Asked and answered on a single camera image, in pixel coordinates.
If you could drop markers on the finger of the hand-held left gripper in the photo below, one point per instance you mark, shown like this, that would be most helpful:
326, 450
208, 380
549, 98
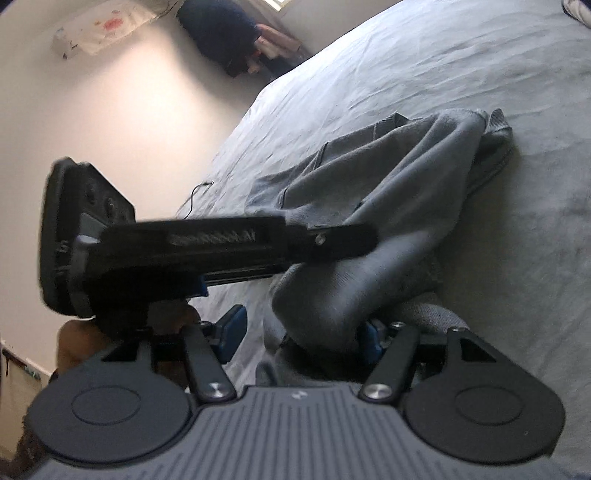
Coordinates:
337, 242

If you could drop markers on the bed with grey sheet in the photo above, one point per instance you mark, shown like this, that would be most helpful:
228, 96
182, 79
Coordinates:
415, 92

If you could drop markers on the white paper with red print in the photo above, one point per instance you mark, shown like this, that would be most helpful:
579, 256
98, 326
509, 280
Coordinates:
104, 27

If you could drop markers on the person's left hand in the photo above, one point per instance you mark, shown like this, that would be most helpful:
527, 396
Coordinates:
85, 344

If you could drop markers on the window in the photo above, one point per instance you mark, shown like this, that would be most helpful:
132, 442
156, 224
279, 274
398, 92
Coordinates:
277, 2

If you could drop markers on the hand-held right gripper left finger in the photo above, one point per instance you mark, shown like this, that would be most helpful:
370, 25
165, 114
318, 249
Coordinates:
232, 331

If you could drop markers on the dark blue bag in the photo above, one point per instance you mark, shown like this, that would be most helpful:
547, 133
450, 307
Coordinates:
221, 32

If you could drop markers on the grey knitted sweater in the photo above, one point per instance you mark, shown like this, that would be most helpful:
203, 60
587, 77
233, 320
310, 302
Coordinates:
369, 198

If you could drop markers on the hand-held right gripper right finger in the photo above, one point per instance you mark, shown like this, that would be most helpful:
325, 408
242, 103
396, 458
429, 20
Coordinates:
371, 344

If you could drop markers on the pink cloth pile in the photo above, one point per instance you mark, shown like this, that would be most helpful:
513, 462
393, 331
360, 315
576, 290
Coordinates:
277, 44

